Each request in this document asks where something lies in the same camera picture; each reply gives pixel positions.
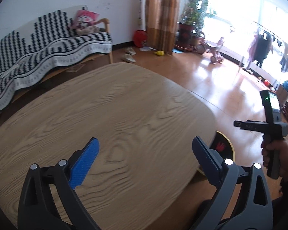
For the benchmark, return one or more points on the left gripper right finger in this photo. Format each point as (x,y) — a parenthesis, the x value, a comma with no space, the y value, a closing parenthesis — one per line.
(242,198)

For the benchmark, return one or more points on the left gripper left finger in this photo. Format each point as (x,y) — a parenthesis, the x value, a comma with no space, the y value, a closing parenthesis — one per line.
(37,209)

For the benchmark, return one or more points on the black gold trash bin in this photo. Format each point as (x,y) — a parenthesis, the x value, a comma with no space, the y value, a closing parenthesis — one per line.
(223,146)

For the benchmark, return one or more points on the operator right hand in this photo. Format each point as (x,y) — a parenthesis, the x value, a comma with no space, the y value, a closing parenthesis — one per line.
(282,147)

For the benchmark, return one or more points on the hanging clothes rack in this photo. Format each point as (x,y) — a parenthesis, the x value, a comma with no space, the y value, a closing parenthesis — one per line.
(266,42)

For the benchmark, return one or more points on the wooden sofa bench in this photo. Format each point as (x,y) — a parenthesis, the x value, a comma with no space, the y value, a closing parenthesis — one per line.
(62,59)

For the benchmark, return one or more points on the pink kids tricycle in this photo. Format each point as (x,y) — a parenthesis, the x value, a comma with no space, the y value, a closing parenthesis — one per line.
(214,49)

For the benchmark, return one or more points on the potted plant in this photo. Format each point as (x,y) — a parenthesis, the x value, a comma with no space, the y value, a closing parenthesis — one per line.
(191,22)

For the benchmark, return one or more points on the yellow toy on floor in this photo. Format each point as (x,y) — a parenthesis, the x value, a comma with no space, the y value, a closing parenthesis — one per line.
(159,53)

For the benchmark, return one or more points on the red bag on floor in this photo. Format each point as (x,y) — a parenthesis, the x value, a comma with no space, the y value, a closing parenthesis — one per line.
(140,38)

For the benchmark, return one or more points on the beige slipper far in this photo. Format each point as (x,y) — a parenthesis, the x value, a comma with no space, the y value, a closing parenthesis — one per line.
(130,51)

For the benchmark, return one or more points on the brown curtain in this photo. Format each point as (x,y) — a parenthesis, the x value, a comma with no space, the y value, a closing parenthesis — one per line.
(161,23)

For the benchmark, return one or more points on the pink plush doll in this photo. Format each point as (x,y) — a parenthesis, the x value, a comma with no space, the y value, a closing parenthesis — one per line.
(85,22)

